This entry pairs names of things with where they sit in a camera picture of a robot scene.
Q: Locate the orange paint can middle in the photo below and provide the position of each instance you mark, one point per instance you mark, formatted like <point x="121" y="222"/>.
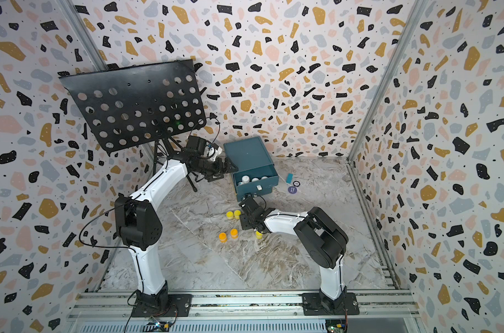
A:
<point x="234" y="233"/>

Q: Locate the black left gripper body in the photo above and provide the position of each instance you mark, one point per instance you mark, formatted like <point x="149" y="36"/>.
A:
<point x="211" y="168"/>

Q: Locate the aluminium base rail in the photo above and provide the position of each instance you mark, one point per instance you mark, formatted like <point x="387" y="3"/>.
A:
<point x="248" y="311"/>

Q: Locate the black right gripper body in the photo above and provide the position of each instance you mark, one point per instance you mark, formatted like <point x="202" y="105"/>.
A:
<point x="245" y="223"/>

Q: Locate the black perforated music stand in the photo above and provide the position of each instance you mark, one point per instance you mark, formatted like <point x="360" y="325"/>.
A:
<point x="136" y="105"/>

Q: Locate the teal drawer cabinet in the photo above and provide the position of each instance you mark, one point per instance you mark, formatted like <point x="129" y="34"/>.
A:
<point x="253" y="160"/>

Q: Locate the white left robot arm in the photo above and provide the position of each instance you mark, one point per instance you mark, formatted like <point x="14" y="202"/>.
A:
<point x="140" y="229"/>

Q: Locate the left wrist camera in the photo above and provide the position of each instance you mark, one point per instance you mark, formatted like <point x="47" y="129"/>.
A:
<point x="203" y="148"/>

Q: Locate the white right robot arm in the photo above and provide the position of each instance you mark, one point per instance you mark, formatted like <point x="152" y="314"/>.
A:
<point x="325" y="242"/>

